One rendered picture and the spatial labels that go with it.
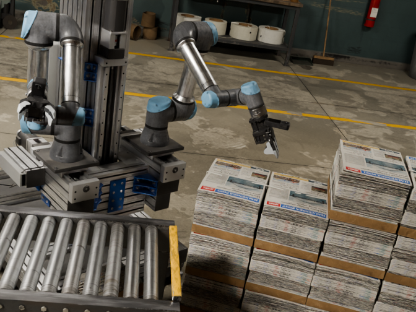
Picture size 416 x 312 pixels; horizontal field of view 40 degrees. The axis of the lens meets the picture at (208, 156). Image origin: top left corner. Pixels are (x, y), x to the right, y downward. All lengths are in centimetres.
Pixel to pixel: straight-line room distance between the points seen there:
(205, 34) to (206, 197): 77
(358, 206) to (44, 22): 149
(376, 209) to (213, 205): 69
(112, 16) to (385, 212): 145
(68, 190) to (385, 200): 135
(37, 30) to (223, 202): 106
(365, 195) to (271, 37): 619
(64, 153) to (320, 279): 127
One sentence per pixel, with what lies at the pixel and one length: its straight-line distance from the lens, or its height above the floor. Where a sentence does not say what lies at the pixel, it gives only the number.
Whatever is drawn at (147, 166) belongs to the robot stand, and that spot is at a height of 72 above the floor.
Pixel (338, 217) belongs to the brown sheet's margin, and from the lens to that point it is 248.
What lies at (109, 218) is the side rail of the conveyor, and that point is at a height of 80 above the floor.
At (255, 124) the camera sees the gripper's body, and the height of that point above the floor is 112.
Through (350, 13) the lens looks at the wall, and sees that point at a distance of 940.
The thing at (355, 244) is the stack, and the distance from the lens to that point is 256.
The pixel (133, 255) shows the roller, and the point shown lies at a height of 80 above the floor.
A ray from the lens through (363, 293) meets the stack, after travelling 267.
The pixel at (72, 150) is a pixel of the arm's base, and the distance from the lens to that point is 262.
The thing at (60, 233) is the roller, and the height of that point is 80.
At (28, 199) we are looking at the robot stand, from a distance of 354.
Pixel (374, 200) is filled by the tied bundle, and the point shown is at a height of 96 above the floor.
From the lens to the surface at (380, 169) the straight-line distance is 251.
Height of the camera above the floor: 196
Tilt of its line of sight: 24 degrees down
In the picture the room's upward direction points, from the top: 10 degrees clockwise
